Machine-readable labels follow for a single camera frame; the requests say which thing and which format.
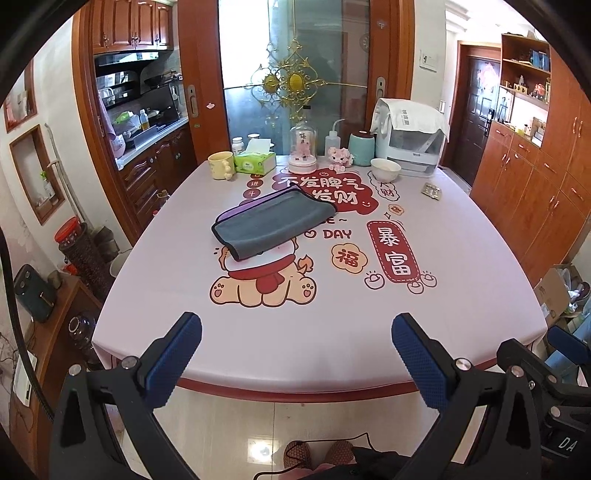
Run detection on white cloth cover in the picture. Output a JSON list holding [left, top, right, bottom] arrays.
[[370, 97, 450, 142]]

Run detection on red lidded jar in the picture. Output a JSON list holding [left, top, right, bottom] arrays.
[[54, 217, 88, 250]]

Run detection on pink printed tablecloth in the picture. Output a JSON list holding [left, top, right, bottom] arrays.
[[91, 154, 550, 398]]

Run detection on clear glass jar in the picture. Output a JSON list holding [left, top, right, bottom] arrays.
[[68, 313, 99, 356]]

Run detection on dark wicker basket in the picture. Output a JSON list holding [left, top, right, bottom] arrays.
[[59, 224, 114, 301]]

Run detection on white countertop appliance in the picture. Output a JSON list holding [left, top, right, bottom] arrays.
[[372, 98, 448, 178]]

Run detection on wooden storage cabinet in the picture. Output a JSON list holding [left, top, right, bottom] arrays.
[[470, 32, 591, 289]]

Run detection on yellow mug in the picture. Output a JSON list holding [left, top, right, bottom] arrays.
[[207, 152, 236, 181]]

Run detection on black kitchen appliance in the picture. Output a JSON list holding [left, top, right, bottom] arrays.
[[134, 85, 181, 132]]

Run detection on wooden side cabinet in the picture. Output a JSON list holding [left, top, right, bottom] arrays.
[[9, 272, 103, 480]]

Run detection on white bowl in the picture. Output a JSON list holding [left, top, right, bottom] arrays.
[[370, 158, 402, 182]]

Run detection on gold door ornament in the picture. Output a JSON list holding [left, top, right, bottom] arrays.
[[250, 38, 340, 126]]

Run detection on glass sliding door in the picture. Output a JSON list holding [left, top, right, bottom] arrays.
[[218, 0, 371, 160]]

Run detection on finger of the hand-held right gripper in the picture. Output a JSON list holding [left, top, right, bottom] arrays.
[[526, 325, 591, 418]]

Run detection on cardboard box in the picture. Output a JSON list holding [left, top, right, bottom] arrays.
[[533, 263, 591, 330]]

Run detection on dark wooden entrance door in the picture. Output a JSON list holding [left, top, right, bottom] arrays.
[[456, 41, 502, 188]]

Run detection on teal round container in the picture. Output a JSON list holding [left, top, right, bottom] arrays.
[[348, 130, 376, 167]]

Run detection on green tissue box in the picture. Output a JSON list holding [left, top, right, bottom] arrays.
[[233, 140, 277, 175]]

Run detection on person's slippered feet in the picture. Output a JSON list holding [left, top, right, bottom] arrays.
[[283, 439, 356, 470]]

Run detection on dark green appliance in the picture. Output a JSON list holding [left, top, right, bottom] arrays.
[[13, 264, 57, 323]]

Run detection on white router box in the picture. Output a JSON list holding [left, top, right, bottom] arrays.
[[13, 351, 38, 404]]

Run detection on wooden kitchen wall cabinet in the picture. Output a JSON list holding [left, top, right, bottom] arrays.
[[90, 0, 175, 52]]

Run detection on glass dome ornament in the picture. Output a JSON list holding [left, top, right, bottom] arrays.
[[288, 123, 319, 173]]

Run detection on wooden dining table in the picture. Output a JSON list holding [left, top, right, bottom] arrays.
[[172, 375, 419, 408]]

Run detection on wooden kitchen base cabinet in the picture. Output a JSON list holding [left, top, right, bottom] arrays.
[[117, 124, 198, 245]]

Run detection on white squeeze bottle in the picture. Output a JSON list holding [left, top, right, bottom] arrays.
[[324, 118, 348, 156]]

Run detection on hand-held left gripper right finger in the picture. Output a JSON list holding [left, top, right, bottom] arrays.
[[391, 313, 555, 480]]

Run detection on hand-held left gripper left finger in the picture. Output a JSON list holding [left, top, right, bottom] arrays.
[[48, 312, 203, 480]]

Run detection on wooden framed wall niche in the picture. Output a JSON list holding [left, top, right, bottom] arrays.
[[4, 60, 38, 134], [9, 124, 66, 226]]

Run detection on grey towel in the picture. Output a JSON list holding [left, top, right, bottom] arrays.
[[211, 190, 339, 262]]

